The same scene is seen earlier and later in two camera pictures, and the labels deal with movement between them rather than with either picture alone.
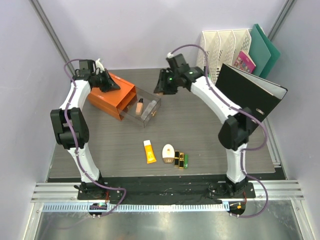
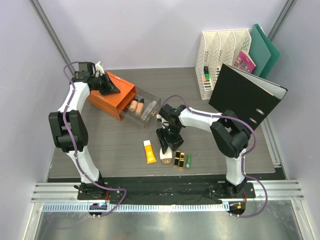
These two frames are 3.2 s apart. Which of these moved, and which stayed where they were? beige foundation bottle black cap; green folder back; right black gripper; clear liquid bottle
Moved: right black gripper
Stayed: green folder back; clear liquid bottle; beige foundation bottle black cap
